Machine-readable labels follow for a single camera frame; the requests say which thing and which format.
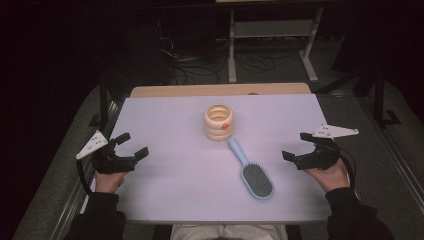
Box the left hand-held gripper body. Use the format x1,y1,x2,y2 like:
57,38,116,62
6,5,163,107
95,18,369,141
75,130,138,175

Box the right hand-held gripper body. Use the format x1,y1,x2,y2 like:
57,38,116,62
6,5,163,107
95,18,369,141
295,123,360,171

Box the blue hairbrush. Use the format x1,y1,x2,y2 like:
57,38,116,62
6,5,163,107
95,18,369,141
227,137,275,201

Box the cream ringed cup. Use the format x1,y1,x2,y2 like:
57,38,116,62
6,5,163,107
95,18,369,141
203,103,235,142

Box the person's left hand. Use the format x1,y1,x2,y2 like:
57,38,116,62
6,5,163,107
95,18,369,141
93,168,128,195

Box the person's right hand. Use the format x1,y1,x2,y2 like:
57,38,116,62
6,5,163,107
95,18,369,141
304,157,351,194

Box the black metal stand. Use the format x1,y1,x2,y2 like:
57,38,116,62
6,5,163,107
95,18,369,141
352,64,403,130
87,79,118,130

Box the pale lilac table sheet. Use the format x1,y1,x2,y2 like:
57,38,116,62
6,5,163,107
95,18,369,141
79,93,333,224

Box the wooden table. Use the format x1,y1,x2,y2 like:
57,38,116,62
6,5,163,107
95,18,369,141
129,82,313,99

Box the person's legs in light trousers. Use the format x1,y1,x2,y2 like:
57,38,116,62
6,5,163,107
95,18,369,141
170,223,290,240

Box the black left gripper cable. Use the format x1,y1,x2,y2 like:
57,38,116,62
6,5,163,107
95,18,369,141
75,157,93,197

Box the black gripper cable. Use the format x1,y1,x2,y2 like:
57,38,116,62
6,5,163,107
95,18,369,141
339,147,358,192
75,157,93,197

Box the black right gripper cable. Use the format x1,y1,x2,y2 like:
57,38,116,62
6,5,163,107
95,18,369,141
339,147,358,192

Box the tangle of black floor cables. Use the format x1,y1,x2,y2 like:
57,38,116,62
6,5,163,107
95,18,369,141
155,18,278,86

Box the white metal desk frame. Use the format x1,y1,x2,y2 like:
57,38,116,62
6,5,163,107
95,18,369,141
227,5,325,85

